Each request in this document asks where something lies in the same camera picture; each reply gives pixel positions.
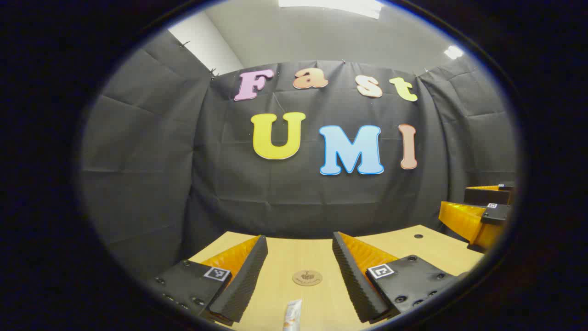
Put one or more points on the light wooden desktop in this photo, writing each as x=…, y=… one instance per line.
x=298, y=253

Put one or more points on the white toothpaste tube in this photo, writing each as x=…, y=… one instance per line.
x=292, y=315

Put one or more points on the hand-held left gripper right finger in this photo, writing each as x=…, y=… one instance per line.
x=353, y=285

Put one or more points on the round wooden coaster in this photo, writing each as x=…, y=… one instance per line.
x=307, y=278

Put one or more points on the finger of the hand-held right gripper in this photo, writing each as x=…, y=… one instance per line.
x=487, y=196
x=464, y=220

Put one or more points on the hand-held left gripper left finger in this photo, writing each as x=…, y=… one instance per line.
x=245, y=285

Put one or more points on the small ceiling light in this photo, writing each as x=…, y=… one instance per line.
x=453, y=52

